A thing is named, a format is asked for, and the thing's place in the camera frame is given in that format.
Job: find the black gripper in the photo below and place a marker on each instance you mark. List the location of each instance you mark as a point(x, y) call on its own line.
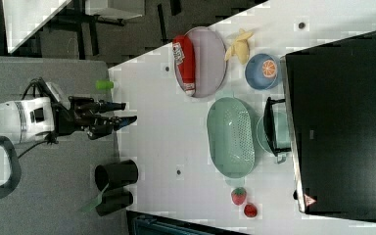
point(86, 114)

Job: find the green oval strainer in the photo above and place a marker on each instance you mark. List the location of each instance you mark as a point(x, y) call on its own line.
point(230, 124)

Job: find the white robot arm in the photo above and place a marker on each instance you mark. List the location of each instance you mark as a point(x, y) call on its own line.
point(41, 120)

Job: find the green cap bottle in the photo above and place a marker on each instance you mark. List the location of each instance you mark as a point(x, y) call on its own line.
point(104, 85)

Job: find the green spatula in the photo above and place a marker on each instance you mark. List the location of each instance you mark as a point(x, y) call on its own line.
point(95, 202)

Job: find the red ketchup bottle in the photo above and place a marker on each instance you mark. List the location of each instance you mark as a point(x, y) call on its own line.
point(184, 56)

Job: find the grey round plate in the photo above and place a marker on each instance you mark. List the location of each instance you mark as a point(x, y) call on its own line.
point(209, 57)

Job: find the yellow plush banana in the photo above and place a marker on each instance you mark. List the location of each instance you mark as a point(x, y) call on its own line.
point(240, 47)

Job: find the blue bowl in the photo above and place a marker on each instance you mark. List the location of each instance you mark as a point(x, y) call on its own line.
point(254, 76)

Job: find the light red strawberry toy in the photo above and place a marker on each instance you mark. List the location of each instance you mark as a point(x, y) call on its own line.
point(238, 196)

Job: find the orange slice toy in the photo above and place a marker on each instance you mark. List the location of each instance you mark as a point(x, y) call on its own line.
point(269, 69)

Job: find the dark red strawberry toy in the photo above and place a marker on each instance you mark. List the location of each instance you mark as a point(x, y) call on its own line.
point(250, 210)

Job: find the green mug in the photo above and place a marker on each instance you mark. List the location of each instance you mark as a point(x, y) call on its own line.
point(273, 136)

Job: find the black toaster oven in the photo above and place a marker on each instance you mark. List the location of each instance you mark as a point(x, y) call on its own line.
point(330, 101)

